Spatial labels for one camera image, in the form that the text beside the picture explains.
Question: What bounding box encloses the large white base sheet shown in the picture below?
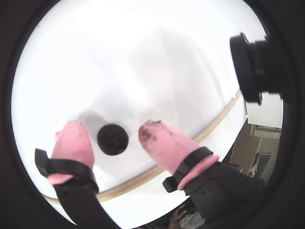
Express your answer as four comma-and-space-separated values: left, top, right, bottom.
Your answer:
11, 71, 247, 227

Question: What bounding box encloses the black gripper finger with pink tip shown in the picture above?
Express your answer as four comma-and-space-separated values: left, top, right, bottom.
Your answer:
34, 120, 120, 229
138, 120, 266, 222

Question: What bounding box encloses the small dark blueberry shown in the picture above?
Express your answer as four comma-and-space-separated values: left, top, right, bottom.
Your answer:
96, 123, 129, 156

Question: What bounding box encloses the brown background room furniture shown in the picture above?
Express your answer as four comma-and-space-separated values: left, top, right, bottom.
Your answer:
221, 119, 283, 182

